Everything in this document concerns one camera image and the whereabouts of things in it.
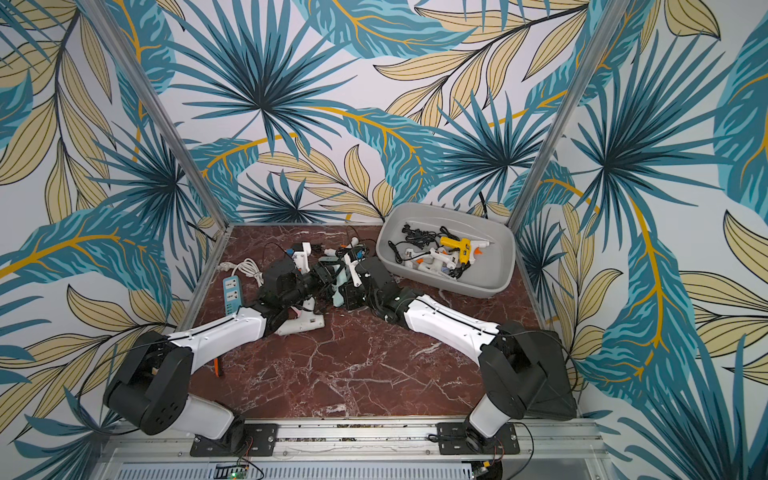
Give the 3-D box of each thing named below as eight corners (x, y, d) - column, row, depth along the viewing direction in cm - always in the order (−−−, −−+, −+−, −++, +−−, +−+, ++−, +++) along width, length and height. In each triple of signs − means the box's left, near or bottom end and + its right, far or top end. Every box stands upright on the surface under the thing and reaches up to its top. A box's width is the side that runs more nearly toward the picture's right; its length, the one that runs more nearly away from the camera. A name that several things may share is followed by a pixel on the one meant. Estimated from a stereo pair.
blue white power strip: (228, 315, 97) (224, 310, 94) (227, 283, 104) (223, 278, 101) (242, 311, 98) (238, 306, 95) (240, 280, 105) (236, 275, 102)
